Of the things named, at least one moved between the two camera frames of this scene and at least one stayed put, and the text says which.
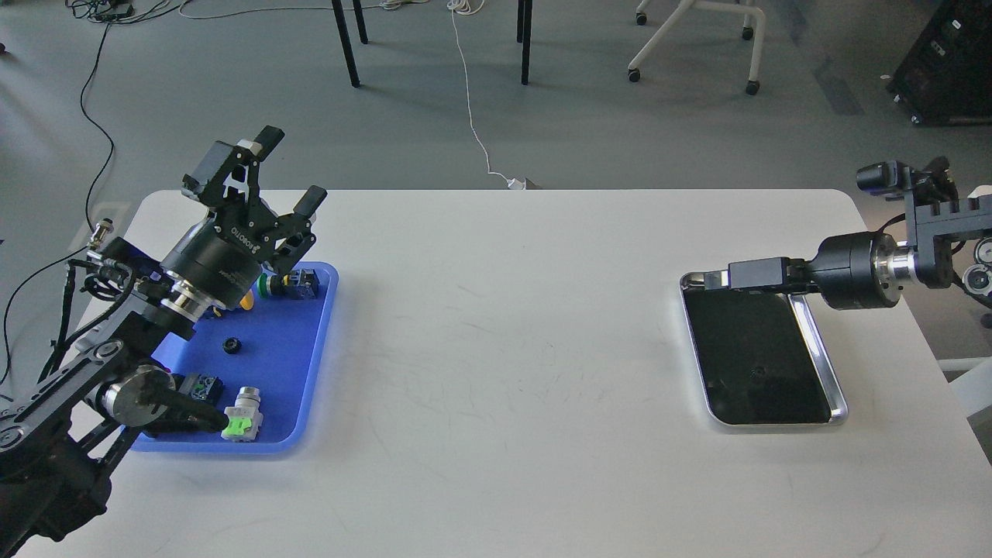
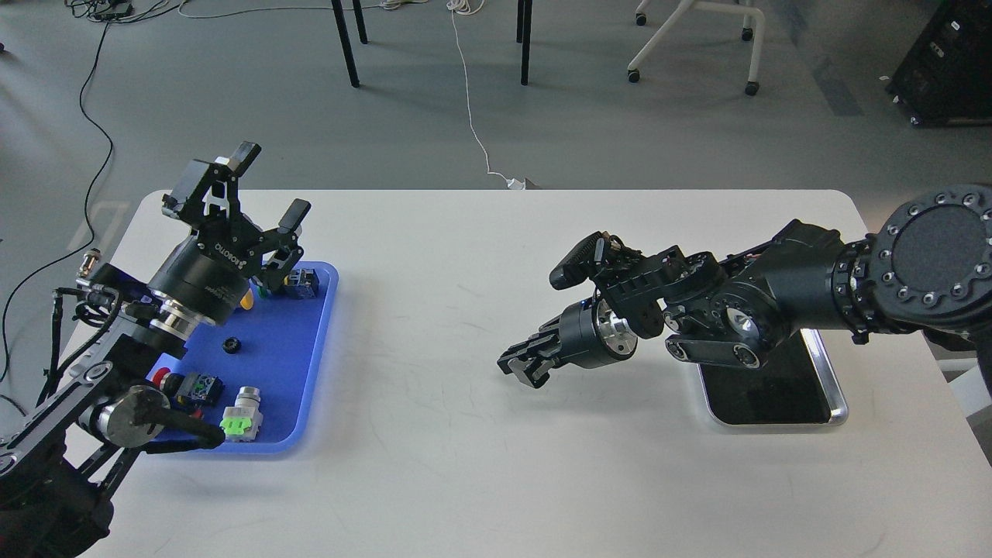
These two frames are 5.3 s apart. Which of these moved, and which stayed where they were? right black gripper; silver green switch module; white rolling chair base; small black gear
Moved: right black gripper
Stayed: silver green switch module; small black gear; white rolling chair base
